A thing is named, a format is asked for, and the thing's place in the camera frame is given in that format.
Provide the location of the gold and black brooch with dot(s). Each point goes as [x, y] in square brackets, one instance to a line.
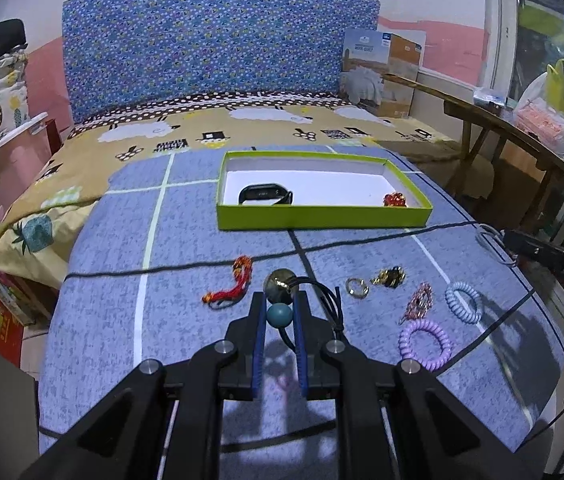
[389, 277]

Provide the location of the printed cardboard box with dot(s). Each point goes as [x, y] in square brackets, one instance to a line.
[402, 55]

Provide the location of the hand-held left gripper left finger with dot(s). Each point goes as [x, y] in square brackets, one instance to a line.
[259, 345]

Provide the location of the blue floral headboard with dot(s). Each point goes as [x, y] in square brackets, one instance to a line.
[211, 35]

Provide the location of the black smart band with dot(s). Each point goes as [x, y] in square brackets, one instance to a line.
[262, 191]

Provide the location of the wooden bench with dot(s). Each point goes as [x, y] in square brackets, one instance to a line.
[492, 120]

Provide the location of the white bag of pink packets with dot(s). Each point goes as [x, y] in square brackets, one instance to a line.
[547, 122]

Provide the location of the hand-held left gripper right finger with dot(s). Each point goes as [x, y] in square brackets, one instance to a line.
[299, 345]

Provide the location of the white board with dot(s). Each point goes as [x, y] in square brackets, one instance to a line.
[21, 130]

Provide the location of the green cardboard box tray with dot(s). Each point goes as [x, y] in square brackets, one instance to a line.
[312, 217]

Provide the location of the white window frame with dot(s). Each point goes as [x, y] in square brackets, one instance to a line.
[499, 35]

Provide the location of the yellow printed bed sheet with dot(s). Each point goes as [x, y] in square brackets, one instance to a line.
[86, 160]

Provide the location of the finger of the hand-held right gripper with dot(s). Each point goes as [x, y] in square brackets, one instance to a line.
[532, 246]

